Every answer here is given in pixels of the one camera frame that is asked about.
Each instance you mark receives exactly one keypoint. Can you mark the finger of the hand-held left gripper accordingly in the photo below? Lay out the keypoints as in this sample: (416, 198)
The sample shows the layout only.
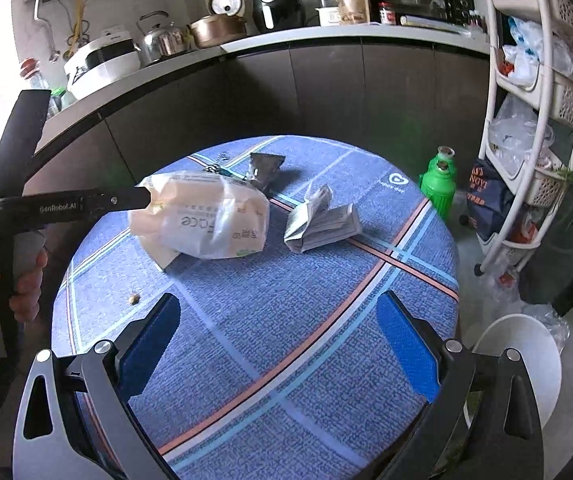
(121, 199)

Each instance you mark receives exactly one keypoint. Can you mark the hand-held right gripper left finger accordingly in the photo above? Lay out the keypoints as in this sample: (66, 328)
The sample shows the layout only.
(149, 345)

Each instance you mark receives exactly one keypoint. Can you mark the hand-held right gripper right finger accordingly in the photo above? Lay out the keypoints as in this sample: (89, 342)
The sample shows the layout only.
(406, 345)

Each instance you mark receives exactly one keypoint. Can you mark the white translucent bread bag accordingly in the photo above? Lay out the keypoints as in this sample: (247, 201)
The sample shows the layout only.
(206, 220)

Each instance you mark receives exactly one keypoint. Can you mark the white trash bin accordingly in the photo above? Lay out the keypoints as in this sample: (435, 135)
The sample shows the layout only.
(521, 355)

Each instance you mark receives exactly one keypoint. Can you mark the dark foil wrapper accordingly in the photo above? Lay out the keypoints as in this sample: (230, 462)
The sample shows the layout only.
(266, 167)

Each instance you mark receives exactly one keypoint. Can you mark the white paper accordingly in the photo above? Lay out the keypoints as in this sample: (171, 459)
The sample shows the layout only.
(316, 225)

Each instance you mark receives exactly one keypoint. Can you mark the person's left hand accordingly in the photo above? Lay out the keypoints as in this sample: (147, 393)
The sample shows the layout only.
(31, 295)

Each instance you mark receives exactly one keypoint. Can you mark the small brown crumb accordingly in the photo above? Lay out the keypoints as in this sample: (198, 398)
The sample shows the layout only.
(133, 300)

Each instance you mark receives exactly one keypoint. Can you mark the green cap bottle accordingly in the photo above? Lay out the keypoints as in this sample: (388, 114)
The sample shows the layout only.
(59, 97)

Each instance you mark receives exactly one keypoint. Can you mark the blue plaid tablecloth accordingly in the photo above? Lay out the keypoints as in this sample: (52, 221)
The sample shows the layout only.
(291, 335)

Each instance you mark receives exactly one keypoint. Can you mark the red white plastic bag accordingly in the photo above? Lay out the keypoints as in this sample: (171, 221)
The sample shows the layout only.
(506, 280)
(523, 230)

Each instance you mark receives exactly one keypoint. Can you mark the large white black cooker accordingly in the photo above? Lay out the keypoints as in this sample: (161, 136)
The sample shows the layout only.
(99, 67)

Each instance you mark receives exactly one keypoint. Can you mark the red cap plastic bottle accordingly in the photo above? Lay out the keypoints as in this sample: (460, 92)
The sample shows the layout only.
(31, 72)

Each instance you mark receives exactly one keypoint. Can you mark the clear plastic bag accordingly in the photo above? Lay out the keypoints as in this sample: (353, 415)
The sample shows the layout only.
(551, 320)

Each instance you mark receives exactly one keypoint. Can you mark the dark glass sliding door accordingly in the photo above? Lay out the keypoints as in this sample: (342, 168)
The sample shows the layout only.
(546, 270)

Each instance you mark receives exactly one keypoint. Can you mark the steel kettle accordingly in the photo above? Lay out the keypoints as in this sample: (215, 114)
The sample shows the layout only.
(159, 42)

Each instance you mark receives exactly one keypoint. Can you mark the green thermos bottle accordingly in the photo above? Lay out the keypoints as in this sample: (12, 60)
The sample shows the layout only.
(439, 185)

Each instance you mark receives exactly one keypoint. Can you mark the dark blue sack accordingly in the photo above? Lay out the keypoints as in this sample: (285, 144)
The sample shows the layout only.
(486, 200)

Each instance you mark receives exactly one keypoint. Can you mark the small white rice cooker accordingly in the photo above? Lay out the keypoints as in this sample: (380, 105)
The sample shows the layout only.
(225, 2)

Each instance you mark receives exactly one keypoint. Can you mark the clear plastic bags bundle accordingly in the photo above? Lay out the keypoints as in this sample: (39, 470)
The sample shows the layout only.
(511, 135)

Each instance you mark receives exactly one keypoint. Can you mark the dark kitchen counter cabinet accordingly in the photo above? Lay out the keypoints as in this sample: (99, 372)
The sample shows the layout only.
(341, 90)

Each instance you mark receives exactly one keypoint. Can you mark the black air fryer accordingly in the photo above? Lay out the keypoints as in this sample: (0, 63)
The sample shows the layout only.
(276, 7)

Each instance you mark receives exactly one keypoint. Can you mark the white storage rack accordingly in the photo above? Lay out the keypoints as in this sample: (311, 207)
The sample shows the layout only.
(568, 100)

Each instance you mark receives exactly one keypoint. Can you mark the white plastic bags bundle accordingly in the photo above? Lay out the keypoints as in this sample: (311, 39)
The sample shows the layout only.
(531, 60)

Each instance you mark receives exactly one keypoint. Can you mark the red lid jar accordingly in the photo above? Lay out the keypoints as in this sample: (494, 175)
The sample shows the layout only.
(387, 15)

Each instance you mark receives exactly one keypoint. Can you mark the green white wrap box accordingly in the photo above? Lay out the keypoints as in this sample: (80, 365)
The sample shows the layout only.
(431, 21)

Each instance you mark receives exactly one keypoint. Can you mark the small dark bottle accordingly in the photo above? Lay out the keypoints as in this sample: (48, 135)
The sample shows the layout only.
(476, 20)

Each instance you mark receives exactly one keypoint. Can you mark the white wall socket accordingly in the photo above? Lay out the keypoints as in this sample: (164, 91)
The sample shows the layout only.
(115, 30)

